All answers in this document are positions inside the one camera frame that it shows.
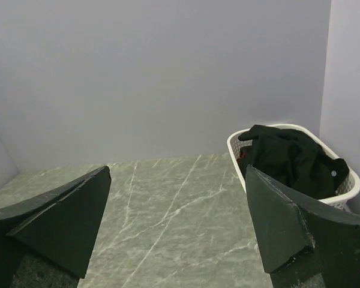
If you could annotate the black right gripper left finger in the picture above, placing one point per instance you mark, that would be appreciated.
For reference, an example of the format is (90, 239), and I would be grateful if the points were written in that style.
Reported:
(47, 240)

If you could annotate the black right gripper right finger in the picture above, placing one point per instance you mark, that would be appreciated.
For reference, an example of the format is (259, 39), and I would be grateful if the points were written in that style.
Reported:
(302, 241)

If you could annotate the black long sleeve shirt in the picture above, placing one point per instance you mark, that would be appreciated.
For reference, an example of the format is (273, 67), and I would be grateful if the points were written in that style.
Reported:
(294, 159)

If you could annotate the white plastic laundry basket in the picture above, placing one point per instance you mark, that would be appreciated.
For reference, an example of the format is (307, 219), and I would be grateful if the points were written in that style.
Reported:
(349, 189)

